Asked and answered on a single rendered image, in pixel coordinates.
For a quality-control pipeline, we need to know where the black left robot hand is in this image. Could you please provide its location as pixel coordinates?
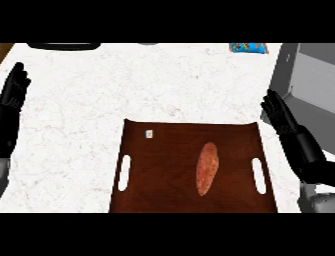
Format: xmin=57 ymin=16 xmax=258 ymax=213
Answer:
xmin=0 ymin=61 xmax=32 ymax=162

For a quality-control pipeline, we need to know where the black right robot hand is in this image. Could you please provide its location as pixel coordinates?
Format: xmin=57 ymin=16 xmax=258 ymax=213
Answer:
xmin=260 ymin=88 xmax=335 ymax=188

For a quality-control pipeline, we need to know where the grey box appliance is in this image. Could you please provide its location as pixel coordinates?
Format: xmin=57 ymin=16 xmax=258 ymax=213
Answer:
xmin=260 ymin=43 xmax=335 ymax=164

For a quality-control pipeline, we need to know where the orange sweet potato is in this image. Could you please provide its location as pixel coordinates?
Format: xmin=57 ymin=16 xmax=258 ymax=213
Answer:
xmin=195 ymin=141 xmax=220 ymax=197

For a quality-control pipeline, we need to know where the brown wooden tray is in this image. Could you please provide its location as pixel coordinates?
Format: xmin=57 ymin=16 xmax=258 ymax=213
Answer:
xmin=108 ymin=118 xmax=279 ymax=214

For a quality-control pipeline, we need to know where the black curved object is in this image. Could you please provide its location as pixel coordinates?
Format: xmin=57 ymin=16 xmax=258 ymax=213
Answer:
xmin=25 ymin=43 xmax=102 ymax=52

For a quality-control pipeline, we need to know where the blue snack packet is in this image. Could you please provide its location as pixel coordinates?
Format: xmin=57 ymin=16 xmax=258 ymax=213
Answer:
xmin=227 ymin=43 xmax=270 ymax=55

